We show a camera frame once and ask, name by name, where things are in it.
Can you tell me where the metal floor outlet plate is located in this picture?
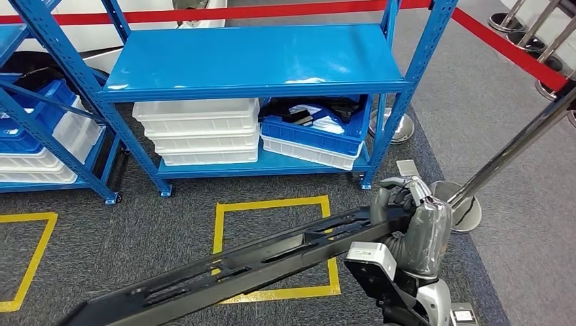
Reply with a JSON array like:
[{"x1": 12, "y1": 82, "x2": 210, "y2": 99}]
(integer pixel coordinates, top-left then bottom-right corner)
[
  {"x1": 450, "y1": 302, "x2": 478, "y2": 326},
  {"x1": 395, "y1": 160, "x2": 422, "y2": 178}
]

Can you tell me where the clear plastic bag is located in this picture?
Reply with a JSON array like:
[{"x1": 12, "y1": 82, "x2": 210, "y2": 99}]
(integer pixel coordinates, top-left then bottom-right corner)
[{"x1": 287, "y1": 104, "x2": 347, "y2": 136}]

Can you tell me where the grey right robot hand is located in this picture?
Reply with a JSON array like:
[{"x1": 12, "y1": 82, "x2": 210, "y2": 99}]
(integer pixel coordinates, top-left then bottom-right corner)
[{"x1": 370, "y1": 176, "x2": 452, "y2": 280}]

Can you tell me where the long black plastic part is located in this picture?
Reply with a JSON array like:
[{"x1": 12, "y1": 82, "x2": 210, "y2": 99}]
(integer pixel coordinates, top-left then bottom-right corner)
[{"x1": 56, "y1": 204, "x2": 412, "y2": 326}]

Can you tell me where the black trim strip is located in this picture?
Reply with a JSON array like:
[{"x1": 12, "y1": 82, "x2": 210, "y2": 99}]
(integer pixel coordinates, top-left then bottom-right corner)
[{"x1": 259, "y1": 96, "x2": 363, "y2": 126}]

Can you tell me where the white car body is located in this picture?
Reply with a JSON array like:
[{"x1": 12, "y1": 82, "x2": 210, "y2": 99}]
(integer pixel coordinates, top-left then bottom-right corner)
[{"x1": 18, "y1": 0, "x2": 228, "y2": 75}]

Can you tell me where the blue metal shelf rack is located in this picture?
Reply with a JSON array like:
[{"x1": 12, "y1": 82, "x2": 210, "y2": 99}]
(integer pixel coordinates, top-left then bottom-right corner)
[
  {"x1": 7, "y1": 0, "x2": 460, "y2": 199},
  {"x1": 0, "y1": 0, "x2": 123, "y2": 206}
]

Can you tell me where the red barrier belt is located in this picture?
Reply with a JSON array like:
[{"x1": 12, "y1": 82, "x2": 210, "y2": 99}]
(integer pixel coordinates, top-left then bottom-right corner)
[{"x1": 0, "y1": 0, "x2": 570, "y2": 93}]

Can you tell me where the white plastic crate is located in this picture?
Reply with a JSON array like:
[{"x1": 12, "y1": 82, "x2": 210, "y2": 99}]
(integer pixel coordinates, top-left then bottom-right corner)
[
  {"x1": 0, "y1": 148, "x2": 78, "y2": 185},
  {"x1": 153, "y1": 143, "x2": 260, "y2": 158},
  {"x1": 52, "y1": 96, "x2": 105, "y2": 165},
  {"x1": 261, "y1": 134, "x2": 365, "y2": 172},
  {"x1": 160, "y1": 150, "x2": 259, "y2": 166},
  {"x1": 143, "y1": 127, "x2": 261, "y2": 151},
  {"x1": 132, "y1": 98, "x2": 261, "y2": 134}
]

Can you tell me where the chrome stanchion post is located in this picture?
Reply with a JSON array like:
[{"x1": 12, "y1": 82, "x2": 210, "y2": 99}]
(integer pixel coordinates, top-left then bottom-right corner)
[
  {"x1": 534, "y1": 26, "x2": 576, "y2": 102},
  {"x1": 429, "y1": 85, "x2": 576, "y2": 234},
  {"x1": 506, "y1": 0, "x2": 561, "y2": 51},
  {"x1": 488, "y1": 0, "x2": 527, "y2": 33},
  {"x1": 367, "y1": 107, "x2": 415, "y2": 145}
]

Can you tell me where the blue plastic crate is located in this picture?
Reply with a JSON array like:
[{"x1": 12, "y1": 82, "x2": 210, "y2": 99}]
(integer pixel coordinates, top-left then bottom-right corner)
[
  {"x1": 0, "y1": 78, "x2": 77, "y2": 155},
  {"x1": 259, "y1": 95, "x2": 374, "y2": 158}
]

